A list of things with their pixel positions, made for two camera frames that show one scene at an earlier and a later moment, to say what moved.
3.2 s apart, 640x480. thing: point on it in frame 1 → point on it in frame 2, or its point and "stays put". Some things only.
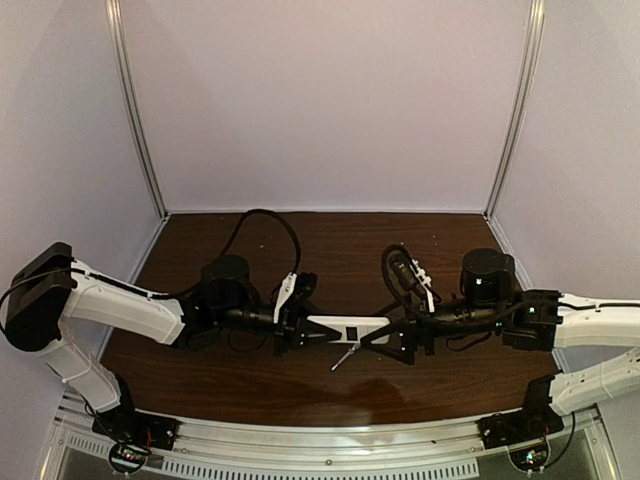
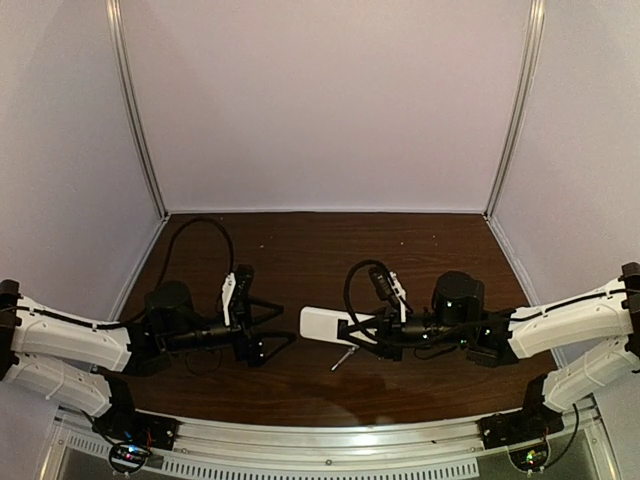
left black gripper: [289, 330] → [245, 331]
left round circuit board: [125, 458] stays put
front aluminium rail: [321, 445] stays put
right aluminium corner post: [538, 9] stays put
